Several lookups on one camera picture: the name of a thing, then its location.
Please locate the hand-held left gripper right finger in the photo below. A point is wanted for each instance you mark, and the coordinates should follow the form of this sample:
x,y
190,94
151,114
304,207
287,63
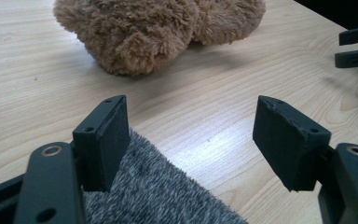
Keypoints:
x,y
287,146

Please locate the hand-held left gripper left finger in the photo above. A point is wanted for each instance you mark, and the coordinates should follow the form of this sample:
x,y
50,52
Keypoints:
x,y
104,146

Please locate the grey fuzzy cloth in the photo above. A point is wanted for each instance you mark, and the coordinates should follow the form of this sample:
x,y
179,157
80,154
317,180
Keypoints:
x,y
155,186

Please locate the brown teddy bear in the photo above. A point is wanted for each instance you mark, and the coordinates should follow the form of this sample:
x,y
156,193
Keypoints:
x,y
130,34

